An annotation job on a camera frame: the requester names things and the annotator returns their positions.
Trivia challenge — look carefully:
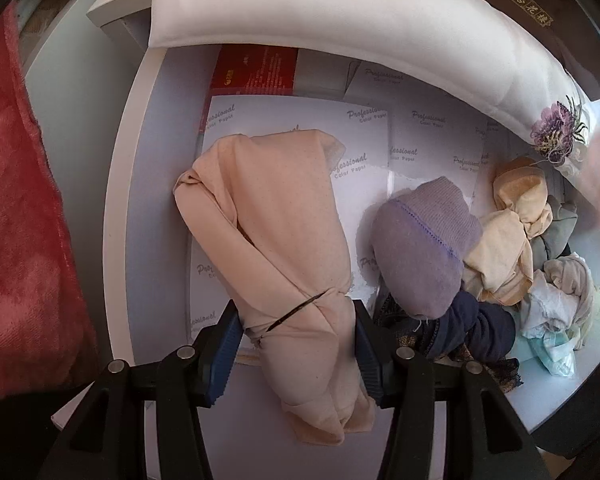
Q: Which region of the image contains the mint green packet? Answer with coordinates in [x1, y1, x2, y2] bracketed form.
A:
[522, 330, 578, 378]

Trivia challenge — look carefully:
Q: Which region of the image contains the cream sock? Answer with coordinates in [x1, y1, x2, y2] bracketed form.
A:
[542, 254, 600, 321]

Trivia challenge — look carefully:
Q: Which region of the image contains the navy lace underwear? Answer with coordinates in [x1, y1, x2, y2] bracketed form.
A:
[372, 290, 523, 401]

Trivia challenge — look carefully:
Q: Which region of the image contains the white embroidered pillow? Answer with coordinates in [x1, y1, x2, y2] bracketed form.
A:
[147, 0, 598, 178]

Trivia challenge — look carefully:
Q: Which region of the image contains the grey cloth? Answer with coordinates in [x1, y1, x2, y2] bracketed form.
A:
[530, 194, 579, 261]

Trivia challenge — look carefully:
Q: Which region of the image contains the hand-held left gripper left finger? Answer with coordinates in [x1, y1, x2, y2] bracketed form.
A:
[37, 300, 244, 480]

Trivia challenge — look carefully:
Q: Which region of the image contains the white shelf cabinet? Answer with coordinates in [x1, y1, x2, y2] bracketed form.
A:
[22, 0, 600, 461]

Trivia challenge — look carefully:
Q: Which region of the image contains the yellow beige knotted stocking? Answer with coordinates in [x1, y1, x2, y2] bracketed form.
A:
[462, 156, 553, 307]

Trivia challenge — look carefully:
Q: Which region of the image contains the red blanket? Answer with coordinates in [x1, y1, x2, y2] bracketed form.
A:
[0, 0, 161, 403]

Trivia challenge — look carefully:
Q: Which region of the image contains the stack of white paper packs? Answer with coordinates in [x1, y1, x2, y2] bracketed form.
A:
[182, 57, 503, 386]

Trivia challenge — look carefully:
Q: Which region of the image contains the purple knit sock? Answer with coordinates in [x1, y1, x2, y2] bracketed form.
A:
[369, 176, 484, 321]

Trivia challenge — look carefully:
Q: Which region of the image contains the red box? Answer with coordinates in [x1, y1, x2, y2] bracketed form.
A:
[210, 44, 301, 97]

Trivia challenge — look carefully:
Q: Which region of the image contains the pink beige knotted stocking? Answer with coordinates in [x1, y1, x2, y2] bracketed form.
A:
[172, 129, 376, 447]

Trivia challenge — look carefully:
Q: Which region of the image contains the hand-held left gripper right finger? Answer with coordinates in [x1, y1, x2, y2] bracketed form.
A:
[349, 300, 551, 480]

